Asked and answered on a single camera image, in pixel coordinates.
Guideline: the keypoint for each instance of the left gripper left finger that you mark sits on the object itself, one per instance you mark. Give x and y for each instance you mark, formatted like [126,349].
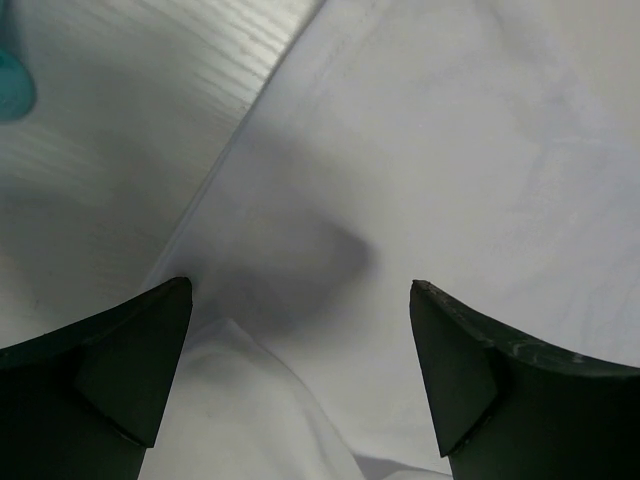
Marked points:
[86,401]

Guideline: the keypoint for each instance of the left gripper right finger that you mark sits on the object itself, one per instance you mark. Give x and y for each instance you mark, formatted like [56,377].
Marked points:
[507,405]

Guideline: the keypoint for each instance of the white t-shirt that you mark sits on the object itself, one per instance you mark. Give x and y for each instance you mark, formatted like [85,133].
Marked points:
[449,141]

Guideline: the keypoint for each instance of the folded teal t-shirt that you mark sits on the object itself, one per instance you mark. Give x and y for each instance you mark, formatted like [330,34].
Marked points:
[18,90]

